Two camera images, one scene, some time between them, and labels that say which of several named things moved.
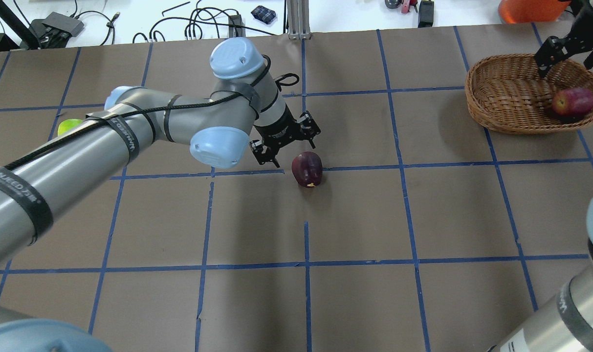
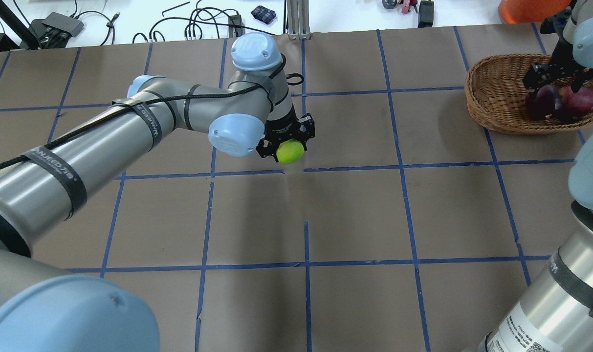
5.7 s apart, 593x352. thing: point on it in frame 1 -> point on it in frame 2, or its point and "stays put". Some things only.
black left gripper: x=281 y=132 stays put
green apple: x=66 y=125 -> x=290 y=151
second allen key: x=180 y=5 stays put
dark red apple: x=307 y=168 -> x=546 y=104
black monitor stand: x=17 y=35 stays put
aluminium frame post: x=298 y=19 stays put
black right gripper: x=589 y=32 -> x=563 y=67
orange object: x=514 y=11 stays put
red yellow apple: x=573 y=101 stays put
